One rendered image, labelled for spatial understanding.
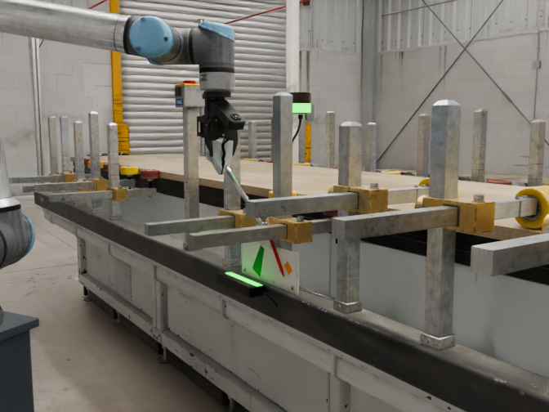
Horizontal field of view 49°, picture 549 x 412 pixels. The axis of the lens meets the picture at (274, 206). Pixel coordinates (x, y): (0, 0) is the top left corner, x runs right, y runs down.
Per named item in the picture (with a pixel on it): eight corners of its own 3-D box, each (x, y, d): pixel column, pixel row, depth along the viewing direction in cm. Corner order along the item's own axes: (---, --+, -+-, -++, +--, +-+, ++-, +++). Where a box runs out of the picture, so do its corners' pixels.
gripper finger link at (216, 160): (212, 173, 160) (212, 138, 159) (223, 175, 155) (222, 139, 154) (202, 174, 158) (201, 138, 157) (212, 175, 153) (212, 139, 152)
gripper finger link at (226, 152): (222, 172, 162) (222, 138, 160) (234, 174, 157) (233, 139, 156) (212, 173, 160) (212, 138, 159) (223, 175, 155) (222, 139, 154)
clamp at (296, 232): (295, 244, 140) (295, 222, 139) (264, 235, 151) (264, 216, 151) (314, 241, 143) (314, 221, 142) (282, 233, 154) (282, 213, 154)
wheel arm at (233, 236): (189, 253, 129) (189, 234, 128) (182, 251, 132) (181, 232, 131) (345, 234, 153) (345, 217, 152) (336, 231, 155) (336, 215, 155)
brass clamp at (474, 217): (472, 235, 97) (474, 203, 96) (410, 223, 108) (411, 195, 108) (496, 230, 101) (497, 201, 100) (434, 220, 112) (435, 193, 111)
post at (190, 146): (189, 251, 189) (186, 107, 183) (182, 248, 194) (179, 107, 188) (202, 249, 192) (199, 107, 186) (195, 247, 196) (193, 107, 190)
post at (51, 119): (53, 203, 334) (49, 115, 328) (51, 202, 337) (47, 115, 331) (60, 202, 336) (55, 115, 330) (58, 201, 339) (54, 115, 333)
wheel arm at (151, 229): (149, 239, 150) (149, 222, 150) (144, 238, 153) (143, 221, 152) (291, 224, 174) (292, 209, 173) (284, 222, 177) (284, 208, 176)
